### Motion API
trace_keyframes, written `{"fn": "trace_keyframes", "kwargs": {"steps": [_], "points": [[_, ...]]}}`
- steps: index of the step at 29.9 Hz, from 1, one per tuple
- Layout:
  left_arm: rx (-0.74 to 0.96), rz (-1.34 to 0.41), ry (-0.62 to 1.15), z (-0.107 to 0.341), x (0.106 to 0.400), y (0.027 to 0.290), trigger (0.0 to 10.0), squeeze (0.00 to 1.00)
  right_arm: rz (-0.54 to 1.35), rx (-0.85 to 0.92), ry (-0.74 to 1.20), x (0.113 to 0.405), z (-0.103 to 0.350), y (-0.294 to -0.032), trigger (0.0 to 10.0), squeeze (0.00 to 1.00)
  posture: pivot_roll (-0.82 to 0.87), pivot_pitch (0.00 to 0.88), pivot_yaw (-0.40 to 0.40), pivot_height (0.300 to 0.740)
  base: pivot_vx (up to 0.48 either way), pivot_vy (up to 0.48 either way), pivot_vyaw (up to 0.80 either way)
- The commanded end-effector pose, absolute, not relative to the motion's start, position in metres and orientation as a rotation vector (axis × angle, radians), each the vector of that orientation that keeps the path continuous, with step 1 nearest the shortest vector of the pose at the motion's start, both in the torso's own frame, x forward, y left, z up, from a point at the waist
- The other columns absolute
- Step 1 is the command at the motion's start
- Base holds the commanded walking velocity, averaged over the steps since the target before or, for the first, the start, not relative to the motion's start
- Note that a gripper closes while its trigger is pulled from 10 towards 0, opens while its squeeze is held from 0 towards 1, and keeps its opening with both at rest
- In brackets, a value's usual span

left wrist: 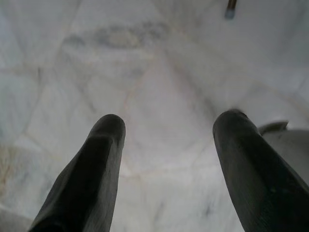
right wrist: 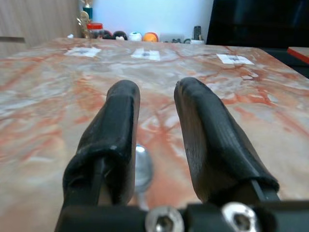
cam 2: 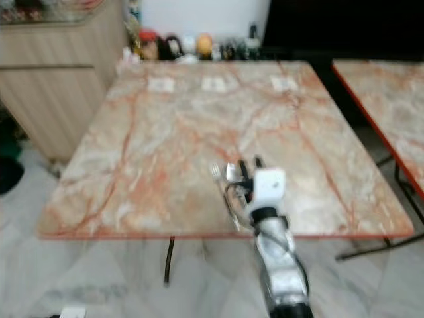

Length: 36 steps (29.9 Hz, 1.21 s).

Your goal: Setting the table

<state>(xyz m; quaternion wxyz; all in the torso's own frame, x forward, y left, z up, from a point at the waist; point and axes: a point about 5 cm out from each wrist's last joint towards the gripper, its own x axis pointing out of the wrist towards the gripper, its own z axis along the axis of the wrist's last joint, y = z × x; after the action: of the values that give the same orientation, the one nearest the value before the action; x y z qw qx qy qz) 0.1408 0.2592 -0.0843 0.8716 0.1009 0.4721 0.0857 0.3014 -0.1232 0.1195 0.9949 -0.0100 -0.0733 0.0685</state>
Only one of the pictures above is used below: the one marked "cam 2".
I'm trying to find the silver metal spoon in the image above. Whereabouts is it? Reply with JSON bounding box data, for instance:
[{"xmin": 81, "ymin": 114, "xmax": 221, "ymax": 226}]
[{"xmin": 225, "ymin": 162, "xmax": 247, "ymax": 219}]

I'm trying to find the silver metal fork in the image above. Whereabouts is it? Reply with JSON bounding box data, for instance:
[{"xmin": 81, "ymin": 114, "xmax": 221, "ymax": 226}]
[{"xmin": 210, "ymin": 164, "xmax": 241, "ymax": 231}]

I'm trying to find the black metal table leg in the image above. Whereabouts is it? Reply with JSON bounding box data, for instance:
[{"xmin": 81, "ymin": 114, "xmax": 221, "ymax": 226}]
[{"xmin": 164, "ymin": 237, "xmax": 177, "ymax": 286}]

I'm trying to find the white bottle with black cap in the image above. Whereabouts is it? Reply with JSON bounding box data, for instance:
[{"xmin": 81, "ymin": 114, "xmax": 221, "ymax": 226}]
[{"xmin": 246, "ymin": 23, "xmax": 261, "ymax": 58}]

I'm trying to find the orange egg shaped figurine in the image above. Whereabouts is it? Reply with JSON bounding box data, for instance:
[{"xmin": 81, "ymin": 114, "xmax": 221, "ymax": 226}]
[{"xmin": 196, "ymin": 33, "xmax": 214, "ymax": 60}]

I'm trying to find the white figurine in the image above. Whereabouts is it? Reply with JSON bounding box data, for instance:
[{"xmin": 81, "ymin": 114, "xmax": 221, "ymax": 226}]
[{"xmin": 181, "ymin": 34, "xmax": 199, "ymax": 64}]

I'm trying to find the black round figurine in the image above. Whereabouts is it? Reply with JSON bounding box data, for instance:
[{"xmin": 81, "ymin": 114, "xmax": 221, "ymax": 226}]
[{"xmin": 160, "ymin": 34, "xmax": 184, "ymax": 61}]

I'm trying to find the dark green bag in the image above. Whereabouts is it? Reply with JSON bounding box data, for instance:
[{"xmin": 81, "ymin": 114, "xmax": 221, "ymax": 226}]
[{"xmin": 0, "ymin": 114, "xmax": 25, "ymax": 195}]

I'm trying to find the red capped figurine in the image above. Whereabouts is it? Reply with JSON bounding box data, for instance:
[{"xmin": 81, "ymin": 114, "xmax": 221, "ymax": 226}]
[{"xmin": 138, "ymin": 30, "xmax": 159, "ymax": 62}]

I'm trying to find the large black screen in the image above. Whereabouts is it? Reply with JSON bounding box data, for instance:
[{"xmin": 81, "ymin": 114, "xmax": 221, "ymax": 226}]
[{"xmin": 262, "ymin": 0, "xmax": 424, "ymax": 51}]

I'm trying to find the light wooden cabinet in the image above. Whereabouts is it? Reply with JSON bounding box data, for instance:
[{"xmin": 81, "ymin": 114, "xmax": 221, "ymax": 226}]
[{"xmin": 0, "ymin": 0, "xmax": 127, "ymax": 164}]

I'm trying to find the small white floor object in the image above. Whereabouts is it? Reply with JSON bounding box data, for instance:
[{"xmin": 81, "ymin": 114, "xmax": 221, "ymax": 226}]
[{"xmin": 60, "ymin": 306, "xmax": 87, "ymax": 318}]

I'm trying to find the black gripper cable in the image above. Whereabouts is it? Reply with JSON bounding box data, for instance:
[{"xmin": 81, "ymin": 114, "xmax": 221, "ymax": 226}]
[{"xmin": 224, "ymin": 180, "xmax": 254, "ymax": 216}]

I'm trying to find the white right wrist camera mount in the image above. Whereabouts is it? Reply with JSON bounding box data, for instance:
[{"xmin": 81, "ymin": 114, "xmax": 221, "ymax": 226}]
[{"xmin": 246, "ymin": 168, "xmax": 288, "ymax": 216}]

